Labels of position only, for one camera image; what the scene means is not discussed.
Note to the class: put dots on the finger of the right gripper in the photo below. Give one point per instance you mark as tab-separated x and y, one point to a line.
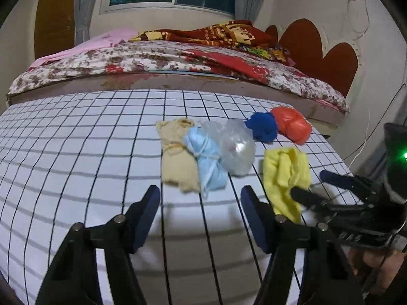
319	205
355	184

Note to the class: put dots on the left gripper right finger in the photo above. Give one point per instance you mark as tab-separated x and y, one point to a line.
327	275

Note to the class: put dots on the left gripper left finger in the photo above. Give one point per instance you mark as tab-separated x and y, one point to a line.
72	277

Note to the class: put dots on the yellow cloth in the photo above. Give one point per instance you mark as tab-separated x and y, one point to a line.
284	169

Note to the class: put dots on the red plastic bag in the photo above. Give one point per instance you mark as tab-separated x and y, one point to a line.
292	124

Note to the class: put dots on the clear plastic bag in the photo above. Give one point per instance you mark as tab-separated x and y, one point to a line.
236	145

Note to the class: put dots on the light blue cloth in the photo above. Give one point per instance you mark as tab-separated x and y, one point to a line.
212	176

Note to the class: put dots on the beige cloth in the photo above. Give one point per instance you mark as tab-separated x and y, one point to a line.
178	167

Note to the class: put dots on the person's right hand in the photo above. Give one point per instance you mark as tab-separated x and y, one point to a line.
385	263

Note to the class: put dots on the white grid tablecloth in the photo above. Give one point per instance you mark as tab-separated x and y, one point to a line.
88	157

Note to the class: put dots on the red scalloped headboard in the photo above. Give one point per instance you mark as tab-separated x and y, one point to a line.
337	67

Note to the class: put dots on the red patterned blanket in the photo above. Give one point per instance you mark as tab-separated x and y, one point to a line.
234	35

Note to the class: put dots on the bed with floral sheet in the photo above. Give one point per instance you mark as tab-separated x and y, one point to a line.
167	56

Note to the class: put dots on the pink blanket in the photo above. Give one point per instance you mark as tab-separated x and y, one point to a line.
106	40

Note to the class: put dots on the brown wooden door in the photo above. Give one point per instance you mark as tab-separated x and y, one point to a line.
54	27

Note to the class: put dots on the grey curtain left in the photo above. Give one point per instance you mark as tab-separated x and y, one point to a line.
83	10

